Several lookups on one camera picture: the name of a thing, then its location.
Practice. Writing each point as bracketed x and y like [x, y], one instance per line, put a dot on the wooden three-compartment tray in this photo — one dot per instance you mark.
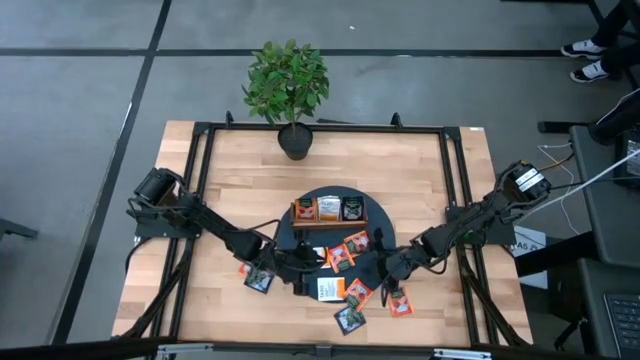
[330, 225]

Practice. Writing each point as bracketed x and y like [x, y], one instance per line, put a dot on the black furniture leg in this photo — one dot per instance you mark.
[15, 228]

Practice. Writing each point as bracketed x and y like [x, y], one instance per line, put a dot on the silver metal bracket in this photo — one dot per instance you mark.
[185, 351]
[462, 355]

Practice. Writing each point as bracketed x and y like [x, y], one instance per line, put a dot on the black aluminium table frame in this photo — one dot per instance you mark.
[350, 128]

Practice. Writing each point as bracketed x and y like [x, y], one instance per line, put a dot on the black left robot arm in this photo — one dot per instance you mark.
[215, 227]

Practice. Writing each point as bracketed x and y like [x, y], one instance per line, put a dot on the dark round woven placemat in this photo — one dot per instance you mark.
[372, 215]

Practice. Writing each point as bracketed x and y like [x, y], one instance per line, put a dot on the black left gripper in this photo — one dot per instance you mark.
[287, 262]

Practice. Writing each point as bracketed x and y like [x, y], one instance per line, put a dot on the person's leg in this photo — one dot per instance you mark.
[622, 57]
[612, 27]

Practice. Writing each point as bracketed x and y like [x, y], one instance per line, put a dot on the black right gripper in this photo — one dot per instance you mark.
[402, 262]

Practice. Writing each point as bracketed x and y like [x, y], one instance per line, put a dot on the white paper label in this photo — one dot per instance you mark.
[531, 245]

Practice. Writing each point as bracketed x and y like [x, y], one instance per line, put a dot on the white Tazo tea bag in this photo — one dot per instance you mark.
[330, 289]
[322, 251]
[328, 207]

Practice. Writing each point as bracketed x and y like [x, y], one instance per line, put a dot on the green potted plant black pot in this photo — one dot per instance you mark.
[287, 80]

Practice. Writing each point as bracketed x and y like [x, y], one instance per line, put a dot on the black office chair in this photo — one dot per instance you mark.
[617, 120]

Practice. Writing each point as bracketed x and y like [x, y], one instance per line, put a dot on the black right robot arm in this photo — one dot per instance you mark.
[470, 220]

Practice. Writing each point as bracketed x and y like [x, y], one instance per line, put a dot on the black keyboard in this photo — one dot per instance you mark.
[625, 325]

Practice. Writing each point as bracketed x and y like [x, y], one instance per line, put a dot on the black screen device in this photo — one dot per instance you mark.
[632, 160]

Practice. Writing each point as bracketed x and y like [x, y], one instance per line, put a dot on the dark blackcurrant tea bag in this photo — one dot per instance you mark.
[352, 208]
[259, 281]
[349, 320]

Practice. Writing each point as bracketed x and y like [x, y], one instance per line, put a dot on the black crossbar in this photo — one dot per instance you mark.
[100, 347]

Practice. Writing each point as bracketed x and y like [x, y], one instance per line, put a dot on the dark grey desk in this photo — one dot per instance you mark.
[592, 310]
[600, 235]

